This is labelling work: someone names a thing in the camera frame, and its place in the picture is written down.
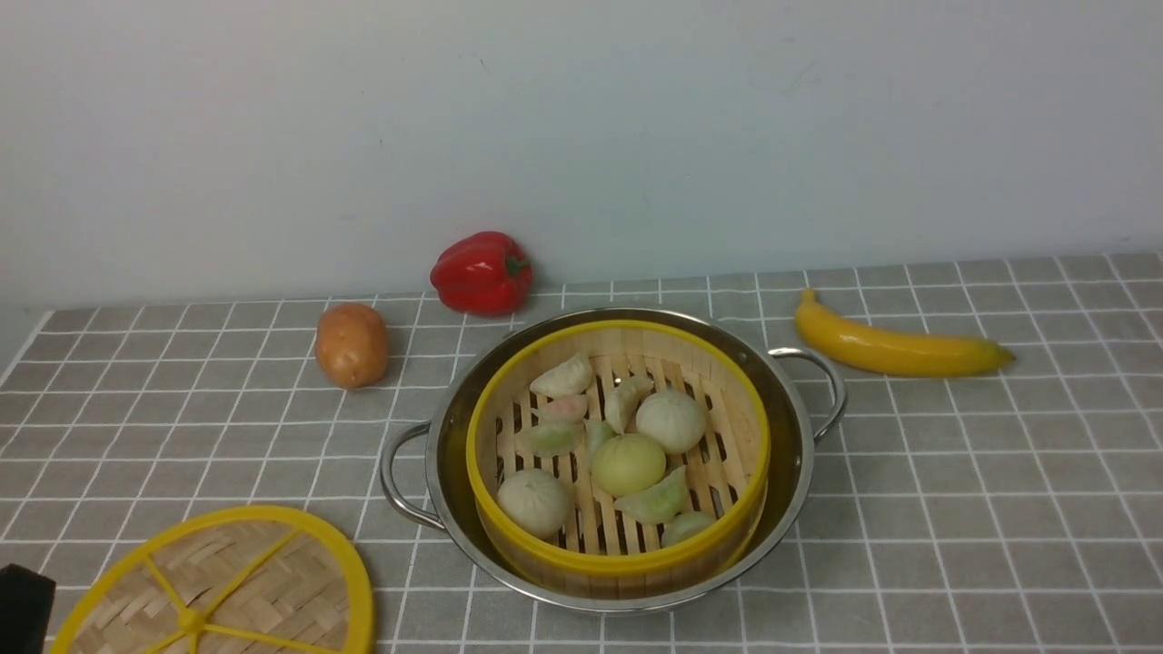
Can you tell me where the yellow banana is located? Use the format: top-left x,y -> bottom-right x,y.
794,287 -> 1016,378

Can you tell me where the yellow woven steamer lid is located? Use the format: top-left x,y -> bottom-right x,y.
50,505 -> 377,653

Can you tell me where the yellow-green round bun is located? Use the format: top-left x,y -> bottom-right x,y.
591,433 -> 666,498

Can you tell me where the pale green crescent dumpling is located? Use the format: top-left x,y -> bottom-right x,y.
584,419 -> 616,469

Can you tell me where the red bell pepper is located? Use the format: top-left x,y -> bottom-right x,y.
429,232 -> 534,317

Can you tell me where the brown potato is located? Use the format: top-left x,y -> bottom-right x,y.
314,303 -> 390,390

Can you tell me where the yellow bamboo steamer basket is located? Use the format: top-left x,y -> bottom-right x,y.
462,310 -> 775,600

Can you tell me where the pink crescent dumpling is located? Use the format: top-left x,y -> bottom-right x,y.
531,394 -> 590,422

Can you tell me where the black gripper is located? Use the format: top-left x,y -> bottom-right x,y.
1,563 -> 55,654

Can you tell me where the white crescent dumpling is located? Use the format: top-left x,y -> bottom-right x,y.
529,351 -> 594,399
602,376 -> 655,434

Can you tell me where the white round bun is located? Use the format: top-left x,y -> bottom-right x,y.
635,389 -> 709,454
497,468 -> 575,540

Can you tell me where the stainless steel pot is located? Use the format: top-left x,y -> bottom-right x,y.
378,306 -> 848,614

